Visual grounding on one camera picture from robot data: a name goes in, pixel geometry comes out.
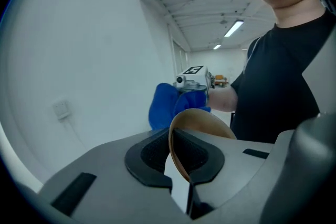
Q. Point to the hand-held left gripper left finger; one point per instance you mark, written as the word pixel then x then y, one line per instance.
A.
pixel 105 165

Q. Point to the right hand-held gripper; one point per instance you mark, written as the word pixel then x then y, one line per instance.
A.
pixel 197 77

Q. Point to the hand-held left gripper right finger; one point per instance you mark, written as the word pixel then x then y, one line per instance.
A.
pixel 236 165

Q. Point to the blue cloth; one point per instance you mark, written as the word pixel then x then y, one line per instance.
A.
pixel 162 102

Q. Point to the brown round bowl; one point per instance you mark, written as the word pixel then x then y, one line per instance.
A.
pixel 199 120

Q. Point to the person's right forearm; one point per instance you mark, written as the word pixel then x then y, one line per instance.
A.
pixel 223 99

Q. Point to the orange furniture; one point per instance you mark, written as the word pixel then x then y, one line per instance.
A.
pixel 221 79

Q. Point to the long ceiling light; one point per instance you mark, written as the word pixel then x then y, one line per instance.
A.
pixel 217 46
pixel 233 28

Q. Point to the person's black shirt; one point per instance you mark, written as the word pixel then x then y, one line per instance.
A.
pixel 275 86

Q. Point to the small gripper camera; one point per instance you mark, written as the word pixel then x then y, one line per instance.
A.
pixel 181 81

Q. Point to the white wall socket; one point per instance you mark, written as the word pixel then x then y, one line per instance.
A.
pixel 61 109

